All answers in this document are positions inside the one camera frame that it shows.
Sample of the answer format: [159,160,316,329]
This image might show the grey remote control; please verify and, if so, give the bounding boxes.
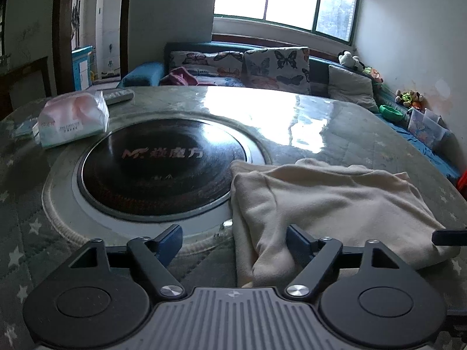
[104,88,135,106]

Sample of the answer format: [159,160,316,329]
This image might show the clear plastic storage box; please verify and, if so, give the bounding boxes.
[407,108,448,150]

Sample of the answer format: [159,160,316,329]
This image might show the green plastic basin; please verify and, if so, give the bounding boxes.
[379,104,406,123]

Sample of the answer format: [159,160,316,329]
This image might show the blue cabinet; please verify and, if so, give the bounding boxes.
[71,45,94,90]

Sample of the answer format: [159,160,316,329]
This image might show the blue sofa blanket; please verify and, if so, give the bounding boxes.
[376,111,461,185]

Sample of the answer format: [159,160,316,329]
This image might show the pink tissue pack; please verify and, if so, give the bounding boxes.
[32,91,110,150]

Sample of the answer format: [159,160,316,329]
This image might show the grey cushion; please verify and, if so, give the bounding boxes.
[327,64,381,114]

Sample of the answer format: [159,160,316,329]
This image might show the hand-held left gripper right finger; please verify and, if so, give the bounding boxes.
[285,224,404,301]

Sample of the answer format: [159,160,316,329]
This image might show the round black table heater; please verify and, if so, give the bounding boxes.
[41,112,273,256]

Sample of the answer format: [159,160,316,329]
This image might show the dark wooden door frame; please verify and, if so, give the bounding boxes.
[52,0,134,96]

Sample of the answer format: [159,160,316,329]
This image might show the blue sofa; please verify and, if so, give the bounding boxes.
[120,41,461,185]

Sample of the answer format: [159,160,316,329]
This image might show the dark wooden furniture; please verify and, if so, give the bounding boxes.
[0,56,50,118]

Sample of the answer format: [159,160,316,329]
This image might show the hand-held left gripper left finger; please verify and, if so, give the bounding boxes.
[69,224,187,301]

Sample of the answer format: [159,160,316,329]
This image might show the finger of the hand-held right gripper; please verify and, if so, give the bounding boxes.
[431,228,467,246]

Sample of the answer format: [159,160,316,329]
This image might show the white plush toy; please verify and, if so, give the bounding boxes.
[337,50,366,74]

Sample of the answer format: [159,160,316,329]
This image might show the yellow green plush toys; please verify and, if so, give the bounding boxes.
[395,89,426,112]

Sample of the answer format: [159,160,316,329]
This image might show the cream fleece garment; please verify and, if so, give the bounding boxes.
[230,158,461,288]

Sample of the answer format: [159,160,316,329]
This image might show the colourful soft toy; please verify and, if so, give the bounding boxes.
[363,66,384,85]

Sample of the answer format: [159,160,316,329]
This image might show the pink cloth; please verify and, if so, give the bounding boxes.
[160,66,200,87]

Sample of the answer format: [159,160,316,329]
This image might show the butterfly print cushion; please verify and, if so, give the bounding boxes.
[169,50,246,78]
[243,47,311,96]

